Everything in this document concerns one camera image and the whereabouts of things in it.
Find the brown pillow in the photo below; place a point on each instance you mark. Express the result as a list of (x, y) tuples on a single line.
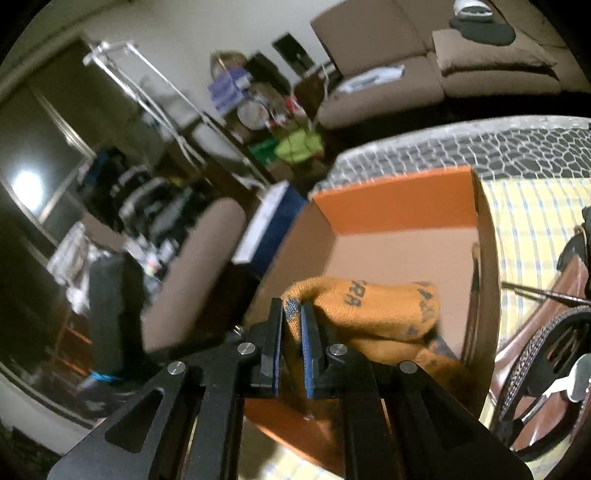
[(489, 53)]

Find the white papers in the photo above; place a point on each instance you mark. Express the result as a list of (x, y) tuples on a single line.
[(374, 77)]

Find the white drying rack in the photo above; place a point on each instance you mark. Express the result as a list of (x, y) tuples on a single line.
[(152, 101)]

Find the round tin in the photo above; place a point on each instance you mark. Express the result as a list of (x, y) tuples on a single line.
[(252, 115)]

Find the green bag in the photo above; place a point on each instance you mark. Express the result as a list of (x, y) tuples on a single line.
[(298, 145)]

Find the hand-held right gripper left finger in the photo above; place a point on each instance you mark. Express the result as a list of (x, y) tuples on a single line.
[(276, 360)]

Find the black rhinestone headband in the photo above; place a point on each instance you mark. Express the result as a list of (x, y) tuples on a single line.
[(521, 364)]

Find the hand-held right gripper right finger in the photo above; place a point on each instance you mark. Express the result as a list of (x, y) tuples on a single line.
[(308, 360)]

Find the brown chair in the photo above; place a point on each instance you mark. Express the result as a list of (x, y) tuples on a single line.
[(203, 258)]

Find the metal hair clip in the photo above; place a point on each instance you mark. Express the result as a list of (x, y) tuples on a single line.
[(575, 381)]

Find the thin dark paint brush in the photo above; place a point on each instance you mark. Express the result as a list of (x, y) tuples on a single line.
[(531, 290)]

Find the orange grey knit cloth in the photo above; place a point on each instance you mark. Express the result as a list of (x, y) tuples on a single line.
[(369, 314)]

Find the stack of blue packets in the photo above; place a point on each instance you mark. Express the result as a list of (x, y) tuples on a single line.
[(228, 87)]

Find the white oval object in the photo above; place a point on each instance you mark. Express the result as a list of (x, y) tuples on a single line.
[(473, 7)]

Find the black flat cushion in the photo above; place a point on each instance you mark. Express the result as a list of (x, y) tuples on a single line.
[(485, 31)]

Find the orange cardboard box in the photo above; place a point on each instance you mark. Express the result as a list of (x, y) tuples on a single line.
[(392, 203)]

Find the black frame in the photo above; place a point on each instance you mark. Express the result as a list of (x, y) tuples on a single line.
[(290, 53)]

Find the blue white box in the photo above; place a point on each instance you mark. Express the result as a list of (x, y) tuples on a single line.
[(272, 221)]

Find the brown sofa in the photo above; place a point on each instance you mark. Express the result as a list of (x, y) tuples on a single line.
[(369, 37)]

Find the brown leather pad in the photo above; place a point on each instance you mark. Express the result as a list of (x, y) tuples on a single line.
[(568, 281)]

